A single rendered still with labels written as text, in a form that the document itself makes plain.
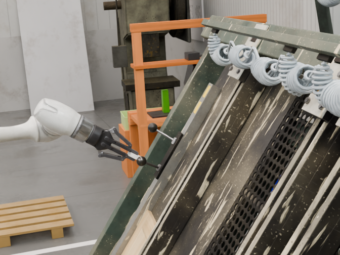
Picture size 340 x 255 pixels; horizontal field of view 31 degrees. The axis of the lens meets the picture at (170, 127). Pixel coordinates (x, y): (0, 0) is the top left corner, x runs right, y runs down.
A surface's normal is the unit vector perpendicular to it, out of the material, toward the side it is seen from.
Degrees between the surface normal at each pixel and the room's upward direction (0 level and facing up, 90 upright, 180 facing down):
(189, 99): 90
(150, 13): 92
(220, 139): 90
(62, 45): 76
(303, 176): 90
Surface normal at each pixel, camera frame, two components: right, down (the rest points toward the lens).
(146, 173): 0.20, 0.22
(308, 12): -0.95, 0.12
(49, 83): 0.28, -0.04
